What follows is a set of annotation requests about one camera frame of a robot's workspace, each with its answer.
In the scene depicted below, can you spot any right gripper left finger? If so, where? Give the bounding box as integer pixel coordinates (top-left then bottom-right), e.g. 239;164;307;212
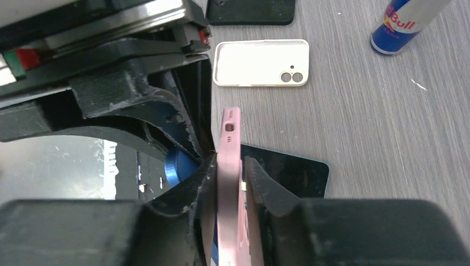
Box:
1;155;216;265

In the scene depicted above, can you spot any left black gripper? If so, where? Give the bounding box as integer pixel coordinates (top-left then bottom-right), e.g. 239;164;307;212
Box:
1;1;214;160

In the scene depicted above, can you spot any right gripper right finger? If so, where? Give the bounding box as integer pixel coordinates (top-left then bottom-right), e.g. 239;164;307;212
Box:
244;157;469;265

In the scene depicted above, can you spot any dark blue phone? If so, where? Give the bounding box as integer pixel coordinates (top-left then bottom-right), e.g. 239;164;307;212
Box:
165;147;198;187

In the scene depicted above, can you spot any black phone case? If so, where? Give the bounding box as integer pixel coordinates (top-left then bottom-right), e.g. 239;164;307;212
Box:
206;0;296;25

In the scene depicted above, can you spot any Red Bull can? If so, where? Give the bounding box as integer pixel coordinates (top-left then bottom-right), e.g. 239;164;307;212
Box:
370;0;450;56

